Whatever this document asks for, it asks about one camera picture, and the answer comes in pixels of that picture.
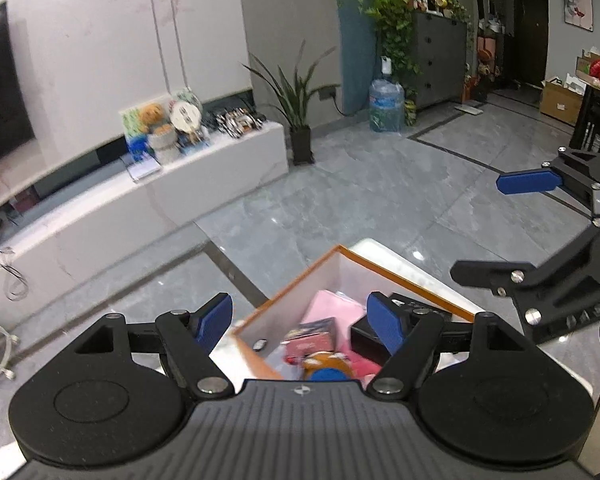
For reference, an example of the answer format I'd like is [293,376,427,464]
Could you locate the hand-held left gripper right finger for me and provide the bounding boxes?
[366,291,531,400]

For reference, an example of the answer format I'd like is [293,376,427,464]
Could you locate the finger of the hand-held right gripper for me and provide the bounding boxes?
[496,147,600,225]
[450,225,600,306]

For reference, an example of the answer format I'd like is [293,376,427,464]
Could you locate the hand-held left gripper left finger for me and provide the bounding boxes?
[75,292,233,400]

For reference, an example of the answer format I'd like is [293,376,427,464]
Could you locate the black product box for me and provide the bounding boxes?
[350,292,453,366]

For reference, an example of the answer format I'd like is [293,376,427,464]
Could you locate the orange cardboard box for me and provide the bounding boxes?
[230,245,476,381]

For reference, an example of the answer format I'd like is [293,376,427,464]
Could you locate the pink padded pouch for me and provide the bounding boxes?
[300,289,381,388]

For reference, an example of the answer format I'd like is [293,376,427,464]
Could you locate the small bears toy blue strap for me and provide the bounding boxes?
[300,351,356,382]

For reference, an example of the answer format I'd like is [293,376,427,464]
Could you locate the brown cardboard carton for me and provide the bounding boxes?
[539,77,586,126]

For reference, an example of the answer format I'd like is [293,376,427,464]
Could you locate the black dining table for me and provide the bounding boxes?
[570,80,600,156]

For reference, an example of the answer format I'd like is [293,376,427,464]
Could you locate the white marble media console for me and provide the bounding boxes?
[0,120,288,331]

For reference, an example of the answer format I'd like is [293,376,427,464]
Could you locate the grey drawer cabinet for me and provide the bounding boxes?
[412,11,468,110]

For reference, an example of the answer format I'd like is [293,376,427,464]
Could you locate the large water bottle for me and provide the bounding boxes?
[369,57,406,133]

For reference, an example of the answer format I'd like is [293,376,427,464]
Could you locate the grey tablet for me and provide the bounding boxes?
[120,152,162,182]

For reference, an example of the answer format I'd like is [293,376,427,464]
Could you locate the black white checkered toys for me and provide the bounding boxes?
[202,107,266,137]

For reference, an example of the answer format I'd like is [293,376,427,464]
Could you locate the blue green picture board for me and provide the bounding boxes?
[121,109,148,161]

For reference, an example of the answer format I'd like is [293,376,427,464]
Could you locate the white round hand fan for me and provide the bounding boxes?
[170,101,201,133]

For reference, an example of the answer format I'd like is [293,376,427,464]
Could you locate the brown teddy bear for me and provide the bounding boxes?
[139,104,166,133]

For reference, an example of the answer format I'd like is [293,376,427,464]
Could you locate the green ivy plant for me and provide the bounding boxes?
[357,0,423,96]

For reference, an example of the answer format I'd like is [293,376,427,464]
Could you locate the long leaf potted plant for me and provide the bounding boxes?
[241,50,341,166]

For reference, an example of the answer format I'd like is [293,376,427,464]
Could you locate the green round hand fan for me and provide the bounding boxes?
[172,87,203,111]

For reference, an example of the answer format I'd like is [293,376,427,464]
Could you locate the framed wall picture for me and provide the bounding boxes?
[562,0,595,33]

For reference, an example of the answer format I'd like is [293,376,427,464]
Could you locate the wall television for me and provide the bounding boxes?
[0,2,36,173]

